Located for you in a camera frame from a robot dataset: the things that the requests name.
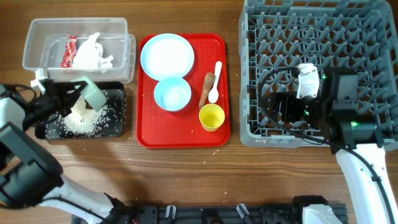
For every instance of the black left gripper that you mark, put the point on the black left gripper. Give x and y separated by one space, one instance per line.
60 93

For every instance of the light blue plate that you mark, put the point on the light blue plate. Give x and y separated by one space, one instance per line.
167 55

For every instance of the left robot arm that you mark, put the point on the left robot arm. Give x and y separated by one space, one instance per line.
30 175

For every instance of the red plastic tray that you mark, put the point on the red plastic tray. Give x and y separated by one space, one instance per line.
158 128

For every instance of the white plastic spoon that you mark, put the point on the white plastic spoon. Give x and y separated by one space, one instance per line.
214 94

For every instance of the white rice pile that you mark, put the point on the white rice pile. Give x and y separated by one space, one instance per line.
83 120

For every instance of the red snack wrapper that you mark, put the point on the red snack wrapper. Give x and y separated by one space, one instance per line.
70 52

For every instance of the clear plastic waste bin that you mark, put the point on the clear plastic waste bin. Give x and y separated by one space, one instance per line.
47 40

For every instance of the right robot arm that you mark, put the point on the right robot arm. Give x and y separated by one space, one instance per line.
329 102

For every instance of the light blue bowl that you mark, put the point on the light blue bowl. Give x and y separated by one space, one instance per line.
172 94

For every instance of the brown wooden stick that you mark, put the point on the brown wooden stick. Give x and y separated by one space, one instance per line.
207 84

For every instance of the yellow plastic cup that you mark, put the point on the yellow plastic cup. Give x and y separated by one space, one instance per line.
211 116

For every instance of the grey-blue dishwasher rack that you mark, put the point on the grey-blue dishwasher rack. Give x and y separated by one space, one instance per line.
277 35

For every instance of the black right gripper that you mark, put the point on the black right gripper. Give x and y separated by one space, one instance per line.
288 99

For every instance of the crumpled white tissue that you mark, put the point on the crumpled white tissue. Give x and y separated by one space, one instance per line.
89 56

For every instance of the pale green bowl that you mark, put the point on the pale green bowl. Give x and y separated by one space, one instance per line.
92 94

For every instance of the black food waste tray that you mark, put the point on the black food waste tray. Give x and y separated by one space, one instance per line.
113 127

